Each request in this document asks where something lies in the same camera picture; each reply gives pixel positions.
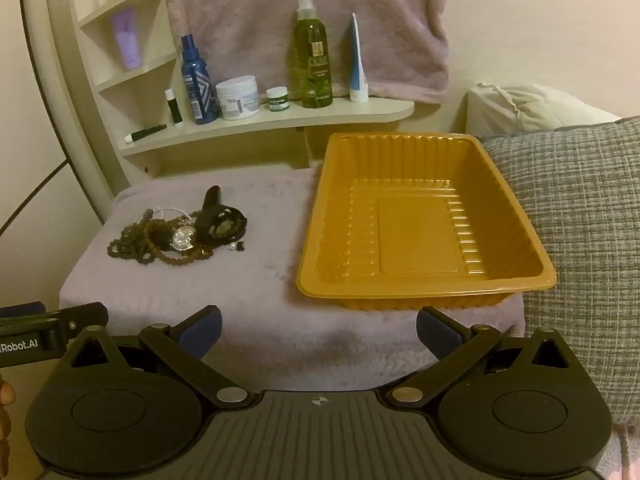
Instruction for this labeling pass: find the cream corner shelf unit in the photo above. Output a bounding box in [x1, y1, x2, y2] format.
[47, 0, 414, 184]

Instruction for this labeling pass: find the black white lip balm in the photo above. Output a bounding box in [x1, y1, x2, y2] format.
[164, 88, 183, 126]

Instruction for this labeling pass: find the long dark bead necklace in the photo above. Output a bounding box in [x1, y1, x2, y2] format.
[106, 207, 215, 268]

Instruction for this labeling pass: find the white pearl necklace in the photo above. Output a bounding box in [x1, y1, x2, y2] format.
[147, 204, 194, 221]

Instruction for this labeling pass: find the white cream jar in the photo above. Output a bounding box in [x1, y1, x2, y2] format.
[216, 75, 260, 120]

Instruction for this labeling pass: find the dark green lying tube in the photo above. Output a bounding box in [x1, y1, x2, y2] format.
[125, 125, 167, 144]

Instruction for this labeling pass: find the hanging mauve towel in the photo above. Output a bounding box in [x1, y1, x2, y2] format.
[166, 0, 449, 104]

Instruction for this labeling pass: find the person's left hand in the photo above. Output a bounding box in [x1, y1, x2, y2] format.
[0, 380, 16, 476]

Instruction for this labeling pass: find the cream pillow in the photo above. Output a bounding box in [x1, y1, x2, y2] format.
[465, 84, 620, 139]

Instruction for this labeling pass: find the silver round watch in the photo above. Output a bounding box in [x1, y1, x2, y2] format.
[170, 226, 196, 252]

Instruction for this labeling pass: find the purple tube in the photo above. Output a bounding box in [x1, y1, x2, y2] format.
[111, 8, 142, 70]

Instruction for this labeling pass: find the blue spray bottle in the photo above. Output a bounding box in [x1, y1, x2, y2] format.
[180, 34, 218, 125]

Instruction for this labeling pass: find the blue white tube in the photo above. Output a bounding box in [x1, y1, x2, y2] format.
[349, 13, 369, 103]

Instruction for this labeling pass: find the grey woven pillow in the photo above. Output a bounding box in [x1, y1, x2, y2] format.
[484, 117, 639, 426]

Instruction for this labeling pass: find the small green-label jar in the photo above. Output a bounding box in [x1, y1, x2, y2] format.
[266, 86, 290, 112]

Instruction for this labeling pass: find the orange plastic tray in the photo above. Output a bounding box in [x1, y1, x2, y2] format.
[297, 133, 556, 310]

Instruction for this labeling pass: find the green olive spray bottle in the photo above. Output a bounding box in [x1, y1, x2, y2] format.
[294, 0, 333, 108]

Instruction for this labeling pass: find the black cylinder case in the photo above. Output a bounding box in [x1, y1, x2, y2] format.
[194, 185, 221, 243]

